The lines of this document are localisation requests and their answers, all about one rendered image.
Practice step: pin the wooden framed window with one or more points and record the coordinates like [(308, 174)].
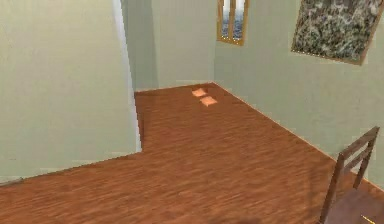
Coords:
[(232, 20)]

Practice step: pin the dark brown wooden chair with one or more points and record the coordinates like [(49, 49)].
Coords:
[(353, 203)]

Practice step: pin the framed grey mottled picture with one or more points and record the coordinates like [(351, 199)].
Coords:
[(336, 28)]

